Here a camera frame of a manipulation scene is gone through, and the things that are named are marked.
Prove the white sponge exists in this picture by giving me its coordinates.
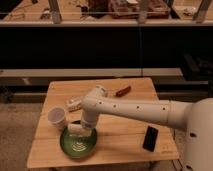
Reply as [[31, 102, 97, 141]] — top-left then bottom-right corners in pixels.
[[68, 124, 90, 134]]

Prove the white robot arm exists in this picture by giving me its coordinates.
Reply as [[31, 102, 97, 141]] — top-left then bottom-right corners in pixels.
[[81, 85, 213, 171]]

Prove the green ceramic bowl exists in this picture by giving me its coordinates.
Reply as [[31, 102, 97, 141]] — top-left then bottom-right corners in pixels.
[[60, 120, 97, 158]]

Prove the clear plastic bottle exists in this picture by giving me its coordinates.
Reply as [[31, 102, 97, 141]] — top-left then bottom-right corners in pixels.
[[66, 97, 82, 112]]

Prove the small wooden table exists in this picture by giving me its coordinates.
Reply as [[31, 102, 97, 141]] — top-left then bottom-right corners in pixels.
[[27, 78, 179, 169]]

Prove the brown marker pen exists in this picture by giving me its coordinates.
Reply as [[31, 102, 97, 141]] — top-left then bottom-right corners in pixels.
[[115, 86, 131, 97]]

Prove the black smartphone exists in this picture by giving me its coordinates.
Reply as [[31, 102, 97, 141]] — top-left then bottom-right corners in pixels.
[[143, 126, 158, 152]]

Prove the long wooden workbench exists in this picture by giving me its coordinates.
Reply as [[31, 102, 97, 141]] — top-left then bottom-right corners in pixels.
[[0, 0, 213, 27]]

